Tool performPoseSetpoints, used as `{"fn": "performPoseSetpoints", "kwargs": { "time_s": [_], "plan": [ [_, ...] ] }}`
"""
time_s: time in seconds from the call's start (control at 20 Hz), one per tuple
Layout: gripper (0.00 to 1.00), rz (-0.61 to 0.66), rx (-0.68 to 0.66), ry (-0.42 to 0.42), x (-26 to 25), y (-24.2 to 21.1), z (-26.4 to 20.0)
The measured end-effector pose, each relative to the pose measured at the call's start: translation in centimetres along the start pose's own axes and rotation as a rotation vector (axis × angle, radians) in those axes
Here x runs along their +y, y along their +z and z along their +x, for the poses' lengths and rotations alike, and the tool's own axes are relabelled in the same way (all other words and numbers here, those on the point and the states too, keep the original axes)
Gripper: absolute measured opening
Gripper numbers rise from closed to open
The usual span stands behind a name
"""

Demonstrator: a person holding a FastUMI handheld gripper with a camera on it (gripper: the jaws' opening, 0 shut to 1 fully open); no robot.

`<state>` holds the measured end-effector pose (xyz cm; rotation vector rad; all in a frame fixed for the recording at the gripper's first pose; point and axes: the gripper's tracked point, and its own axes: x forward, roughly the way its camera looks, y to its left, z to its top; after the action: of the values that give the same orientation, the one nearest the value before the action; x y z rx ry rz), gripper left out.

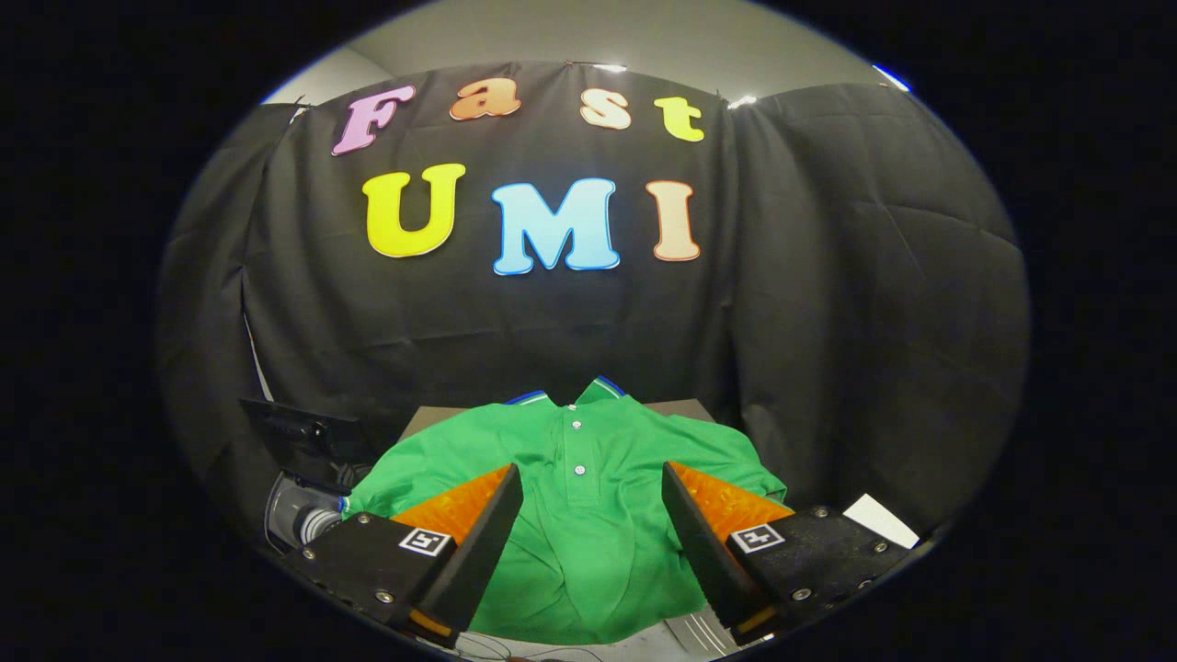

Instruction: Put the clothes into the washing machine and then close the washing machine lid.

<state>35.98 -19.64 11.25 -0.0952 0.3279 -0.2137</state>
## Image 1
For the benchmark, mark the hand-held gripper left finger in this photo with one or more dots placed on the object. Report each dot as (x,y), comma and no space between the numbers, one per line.
(478,561)

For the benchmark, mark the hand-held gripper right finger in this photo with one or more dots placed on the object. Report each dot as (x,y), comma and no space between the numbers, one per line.
(703,552)

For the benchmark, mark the green polo shirt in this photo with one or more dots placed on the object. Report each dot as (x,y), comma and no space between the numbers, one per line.
(588,552)

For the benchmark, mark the black backdrop cloth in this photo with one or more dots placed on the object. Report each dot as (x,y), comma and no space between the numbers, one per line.
(828,276)

